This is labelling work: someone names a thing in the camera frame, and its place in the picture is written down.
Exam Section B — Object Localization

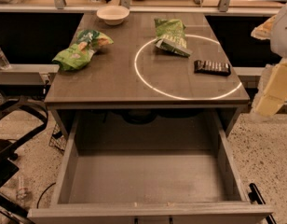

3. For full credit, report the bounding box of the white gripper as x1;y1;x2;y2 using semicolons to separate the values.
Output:
251;3;287;118

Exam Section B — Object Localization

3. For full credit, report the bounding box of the dark chocolate rxbar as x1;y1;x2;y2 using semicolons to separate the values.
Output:
194;60;231;77

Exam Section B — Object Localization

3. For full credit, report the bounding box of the green jalapeno chip bag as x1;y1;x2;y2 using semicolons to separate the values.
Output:
154;18;192;57

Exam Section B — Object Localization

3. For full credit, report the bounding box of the green rice chip bag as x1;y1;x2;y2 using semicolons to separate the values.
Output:
52;29;114;71

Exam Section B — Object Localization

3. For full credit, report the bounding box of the grey cabinet with open drawer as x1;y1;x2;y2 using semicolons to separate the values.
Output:
29;12;272;224

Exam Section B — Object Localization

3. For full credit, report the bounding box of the white paper bowl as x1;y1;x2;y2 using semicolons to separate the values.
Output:
97;6;130;25

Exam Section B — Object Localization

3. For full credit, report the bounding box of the clear plastic water bottle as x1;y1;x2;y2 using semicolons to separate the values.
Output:
0;48;11;70

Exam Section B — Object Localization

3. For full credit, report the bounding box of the black office chair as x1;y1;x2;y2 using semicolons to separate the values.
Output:
0;96;48;224

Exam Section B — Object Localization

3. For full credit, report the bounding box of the black floor cable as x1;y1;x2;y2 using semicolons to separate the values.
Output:
36;181;57;209

